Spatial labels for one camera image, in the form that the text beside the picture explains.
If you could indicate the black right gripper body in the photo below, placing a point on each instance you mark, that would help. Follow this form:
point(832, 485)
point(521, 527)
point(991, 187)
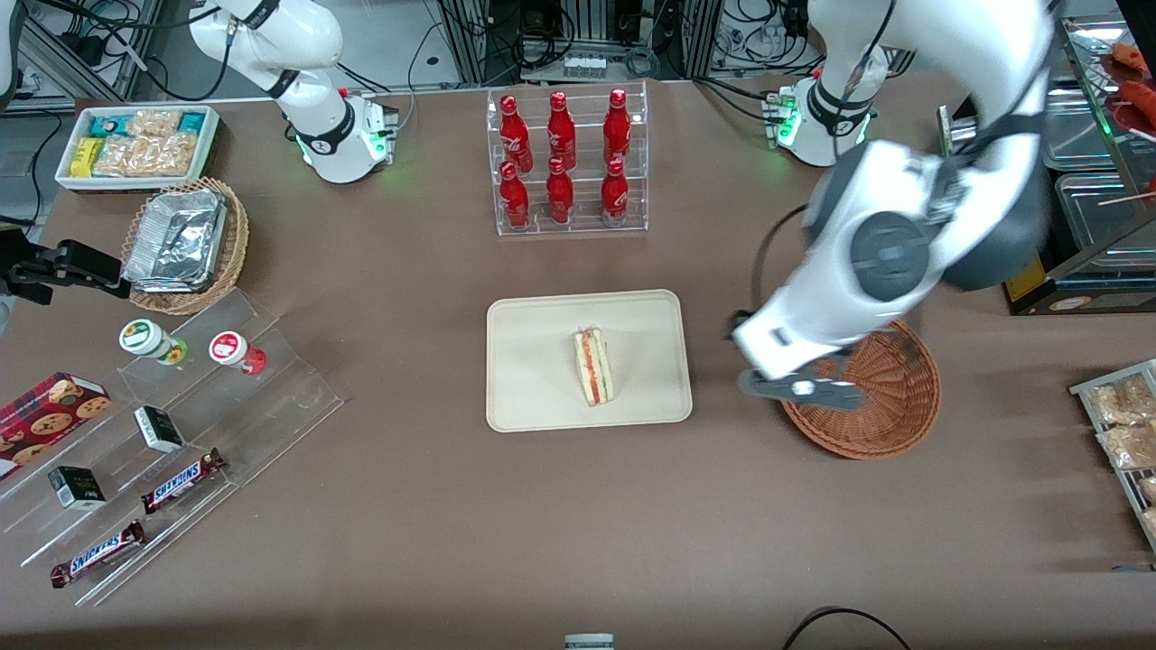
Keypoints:
point(27, 267)

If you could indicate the triangular sandwich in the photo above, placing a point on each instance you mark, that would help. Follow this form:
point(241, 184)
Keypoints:
point(593, 366)

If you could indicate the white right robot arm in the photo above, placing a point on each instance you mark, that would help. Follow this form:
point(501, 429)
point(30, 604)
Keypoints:
point(289, 45)

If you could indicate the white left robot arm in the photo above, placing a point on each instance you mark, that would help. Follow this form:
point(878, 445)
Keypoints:
point(813, 307)

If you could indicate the empty-weave brown wicker basket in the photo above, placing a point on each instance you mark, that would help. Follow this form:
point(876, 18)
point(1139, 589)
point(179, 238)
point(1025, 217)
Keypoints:
point(894, 406)

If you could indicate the tan wicker basket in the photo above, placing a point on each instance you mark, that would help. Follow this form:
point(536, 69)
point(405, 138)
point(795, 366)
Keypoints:
point(237, 244)

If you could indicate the beige plastic tray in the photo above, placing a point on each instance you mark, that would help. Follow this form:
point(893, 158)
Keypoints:
point(533, 361)

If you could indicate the white plastic snack bin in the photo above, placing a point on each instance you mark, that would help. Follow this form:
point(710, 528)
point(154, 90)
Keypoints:
point(68, 181)

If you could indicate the green lid white cup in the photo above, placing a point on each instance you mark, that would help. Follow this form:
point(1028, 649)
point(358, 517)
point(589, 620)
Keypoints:
point(143, 336)

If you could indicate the red cookie box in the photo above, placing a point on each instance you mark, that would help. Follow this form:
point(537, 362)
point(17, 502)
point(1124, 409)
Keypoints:
point(45, 415)

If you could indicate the yellow snack packet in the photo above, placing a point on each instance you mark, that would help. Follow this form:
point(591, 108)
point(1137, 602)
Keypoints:
point(87, 157)

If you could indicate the clear bag of crackers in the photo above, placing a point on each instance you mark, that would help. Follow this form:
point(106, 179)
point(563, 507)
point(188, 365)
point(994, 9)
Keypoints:
point(1149, 489)
point(153, 124)
point(117, 158)
point(1120, 402)
point(172, 155)
point(1129, 447)
point(1151, 524)

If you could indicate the stack of foil trays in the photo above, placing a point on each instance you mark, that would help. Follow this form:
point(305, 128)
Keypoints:
point(176, 239)

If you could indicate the teal snack packet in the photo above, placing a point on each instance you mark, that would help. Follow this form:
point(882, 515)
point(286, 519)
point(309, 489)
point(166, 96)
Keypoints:
point(191, 123)
point(110, 125)

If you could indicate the small black box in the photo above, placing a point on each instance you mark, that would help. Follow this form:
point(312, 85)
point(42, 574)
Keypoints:
point(159, 430)
point(77, 488)

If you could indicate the red lid white cup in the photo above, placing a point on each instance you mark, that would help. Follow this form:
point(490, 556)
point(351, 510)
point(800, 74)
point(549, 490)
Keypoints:
point(228, 348)

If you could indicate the snickers chocolate bar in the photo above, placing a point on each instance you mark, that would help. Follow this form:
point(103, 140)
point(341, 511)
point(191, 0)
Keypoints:
point(181, 481)
point(97, 553)

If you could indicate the red cola bottle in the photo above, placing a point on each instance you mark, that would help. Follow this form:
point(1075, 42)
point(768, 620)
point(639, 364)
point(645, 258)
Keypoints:
point(514, 199)
point(617, 128)
point(514, 135)
point(561, 131)
point(615, 192)
point(560, 194)

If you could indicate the clear acrylic stepped stand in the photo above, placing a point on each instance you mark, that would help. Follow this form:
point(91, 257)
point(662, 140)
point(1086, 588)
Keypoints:
point(271, 406)

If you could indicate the black food warmer cabinet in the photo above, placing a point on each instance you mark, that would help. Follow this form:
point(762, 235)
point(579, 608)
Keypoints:
point(1084, 289)

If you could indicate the small grey device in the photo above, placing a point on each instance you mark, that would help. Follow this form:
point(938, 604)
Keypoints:
point(589, 642)

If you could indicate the steel food pan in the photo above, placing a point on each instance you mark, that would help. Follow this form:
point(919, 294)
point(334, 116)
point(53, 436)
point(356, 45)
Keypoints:
point(1088, 126)
point(1102, 212)

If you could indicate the clear acrylic bottle rack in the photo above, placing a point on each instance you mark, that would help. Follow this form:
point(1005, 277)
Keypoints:
point(587, 90)

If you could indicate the grey power strip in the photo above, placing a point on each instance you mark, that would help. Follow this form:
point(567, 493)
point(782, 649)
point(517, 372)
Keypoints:
point(584, 66)

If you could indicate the red sausage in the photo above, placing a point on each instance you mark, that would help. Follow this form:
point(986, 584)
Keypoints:
point(1133, 59)
point(1138, 104)

